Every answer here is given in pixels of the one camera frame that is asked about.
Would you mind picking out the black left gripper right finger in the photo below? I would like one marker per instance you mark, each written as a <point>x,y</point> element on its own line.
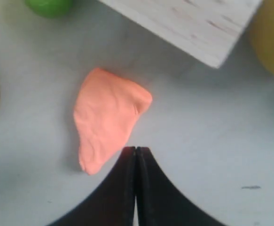
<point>159,202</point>

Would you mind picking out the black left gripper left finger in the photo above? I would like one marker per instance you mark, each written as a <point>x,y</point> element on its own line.
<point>112,202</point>

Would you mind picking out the light wooden cube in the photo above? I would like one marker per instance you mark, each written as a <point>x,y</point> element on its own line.
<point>206,29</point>

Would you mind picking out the yellow lemon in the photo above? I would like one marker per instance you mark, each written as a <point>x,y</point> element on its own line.
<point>261,34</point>

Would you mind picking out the green plastic bone toy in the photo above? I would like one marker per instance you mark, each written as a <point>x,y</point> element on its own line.
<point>50,8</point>

